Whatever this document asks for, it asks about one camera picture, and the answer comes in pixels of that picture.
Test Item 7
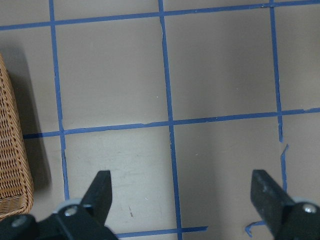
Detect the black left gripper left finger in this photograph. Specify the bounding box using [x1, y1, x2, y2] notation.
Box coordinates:
[0, 170, 117, 240]

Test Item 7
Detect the brown wicker basket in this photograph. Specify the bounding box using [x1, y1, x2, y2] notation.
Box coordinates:
[0, 57, 34, 220]

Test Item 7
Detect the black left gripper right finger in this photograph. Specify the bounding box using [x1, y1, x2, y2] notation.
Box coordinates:
[250, 169, 320, 240]

